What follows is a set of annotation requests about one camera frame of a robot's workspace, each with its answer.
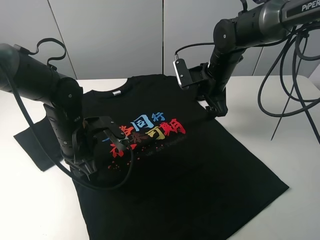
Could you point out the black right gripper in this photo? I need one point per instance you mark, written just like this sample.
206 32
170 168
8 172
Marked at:
210 90

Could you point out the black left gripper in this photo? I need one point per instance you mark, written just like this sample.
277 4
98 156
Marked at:
78 151

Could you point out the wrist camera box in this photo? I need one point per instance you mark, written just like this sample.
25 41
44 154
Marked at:
182 73
112 128

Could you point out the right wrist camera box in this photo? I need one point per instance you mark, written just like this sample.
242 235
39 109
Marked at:
182 73

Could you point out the black printed t-shirt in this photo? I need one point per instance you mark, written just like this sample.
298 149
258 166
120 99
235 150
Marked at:
191 179

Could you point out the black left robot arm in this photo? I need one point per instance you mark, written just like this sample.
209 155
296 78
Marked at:
62 98

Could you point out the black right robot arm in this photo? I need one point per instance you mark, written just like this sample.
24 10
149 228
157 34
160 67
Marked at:
271 22

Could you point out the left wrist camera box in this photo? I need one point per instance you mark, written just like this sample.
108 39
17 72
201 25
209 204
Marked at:
112 128

